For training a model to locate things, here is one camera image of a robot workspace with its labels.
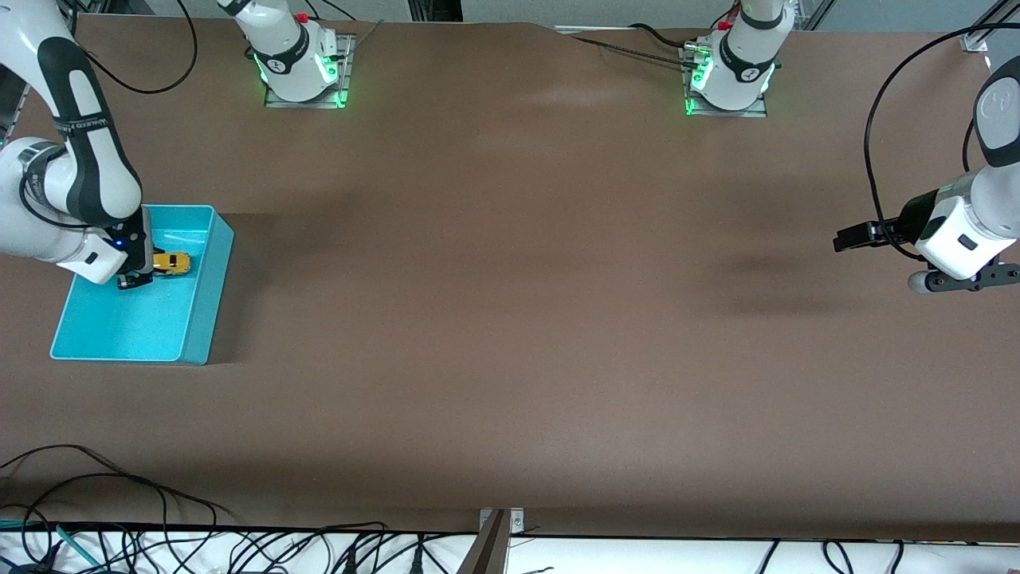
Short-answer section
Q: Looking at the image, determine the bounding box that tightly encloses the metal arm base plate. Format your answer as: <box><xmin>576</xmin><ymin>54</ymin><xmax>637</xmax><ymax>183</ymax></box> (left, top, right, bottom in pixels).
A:
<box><xmin>265</xmin><ymin>33</ymin><xmax>353</xmax><ymax>109</ymax></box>
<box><xmin>684</xmin><ymin>44</ymin><xmax>768</xmax><ymax>119</ymax></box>

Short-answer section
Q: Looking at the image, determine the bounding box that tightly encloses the looping black floor cable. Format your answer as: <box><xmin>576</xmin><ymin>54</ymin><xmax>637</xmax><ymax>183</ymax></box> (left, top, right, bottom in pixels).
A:
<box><xmin>0</xmin><ymin>474</ymin><xmax>218</xmax><ymax>574</ymax></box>

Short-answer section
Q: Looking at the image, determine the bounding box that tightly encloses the thick curved black cable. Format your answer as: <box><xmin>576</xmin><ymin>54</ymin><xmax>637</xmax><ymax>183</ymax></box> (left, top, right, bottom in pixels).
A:
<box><xmin>628</xmin><ymin>22</ymin><xmax>702</xmax><ymax>49</ymax></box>

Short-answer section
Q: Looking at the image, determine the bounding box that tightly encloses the teal plastic bin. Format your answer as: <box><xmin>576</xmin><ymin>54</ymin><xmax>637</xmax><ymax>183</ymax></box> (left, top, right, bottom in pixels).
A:
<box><xmin>50</xmin><ymin>205</ymin><xmax>235</xmax><ymax>366</ymax></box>

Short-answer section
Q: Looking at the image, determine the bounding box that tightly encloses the metal table bracket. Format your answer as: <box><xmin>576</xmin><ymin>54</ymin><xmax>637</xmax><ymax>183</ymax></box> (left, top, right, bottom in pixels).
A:
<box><xmin>478</xmin><ymin>508</ymin><xmax>525</xmax><ymax>535</ymax></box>

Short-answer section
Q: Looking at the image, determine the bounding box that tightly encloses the thin black floor cable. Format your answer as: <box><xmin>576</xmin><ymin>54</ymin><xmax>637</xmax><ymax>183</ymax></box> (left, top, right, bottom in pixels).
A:
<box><xmin>0</xmin><ymin>444</ymin><xmax>236</xmax><ymax>519</ymax></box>

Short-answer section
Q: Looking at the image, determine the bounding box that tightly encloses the grey metal bar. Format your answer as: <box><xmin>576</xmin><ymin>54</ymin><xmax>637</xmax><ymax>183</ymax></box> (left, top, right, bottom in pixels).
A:
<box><xmin>458</xmin><ymin>510</ymin><xmax>511</xmax><ymax>574</ymax></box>

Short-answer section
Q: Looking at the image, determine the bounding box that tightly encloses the teal cable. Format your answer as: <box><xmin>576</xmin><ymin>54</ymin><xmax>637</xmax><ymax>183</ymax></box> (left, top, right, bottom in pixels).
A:
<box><xmin>0</xmin><ymin>518</ymin><xmax>100</xmax><ymax>568</ymax></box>

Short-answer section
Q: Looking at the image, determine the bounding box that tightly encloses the black panel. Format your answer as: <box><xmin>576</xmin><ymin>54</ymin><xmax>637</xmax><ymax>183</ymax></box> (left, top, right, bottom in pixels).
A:
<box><xmin>408</xmin><ymin>0</ymin><xmax>463</xmax><ymax>22</ymax></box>

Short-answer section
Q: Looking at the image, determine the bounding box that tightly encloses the thin straight black cable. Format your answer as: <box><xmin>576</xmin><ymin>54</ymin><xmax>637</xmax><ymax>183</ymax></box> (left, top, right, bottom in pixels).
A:
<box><xmin>571</xmin><ymin>35</ymin><xmax>691</xmax><ymax>68</ymax></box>

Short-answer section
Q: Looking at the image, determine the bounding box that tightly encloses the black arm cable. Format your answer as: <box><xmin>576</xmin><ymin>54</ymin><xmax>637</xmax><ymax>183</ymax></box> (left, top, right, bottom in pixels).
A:
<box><xmin>865</xmin><ymin>24</ymin><xmax>1020</xmax><ymax>260</ymax></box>
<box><xmin>18</xmin><ymin>0</ymin><xmax>198</xmax><ymax>232</ymax></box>

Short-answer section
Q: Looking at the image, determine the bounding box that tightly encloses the aluminium profile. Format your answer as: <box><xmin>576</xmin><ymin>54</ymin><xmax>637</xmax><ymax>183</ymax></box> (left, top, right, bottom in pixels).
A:
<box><xmin>960</xmin><ymin>0</ymin><xmax>1020</xmax><ymax>53</ymax></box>

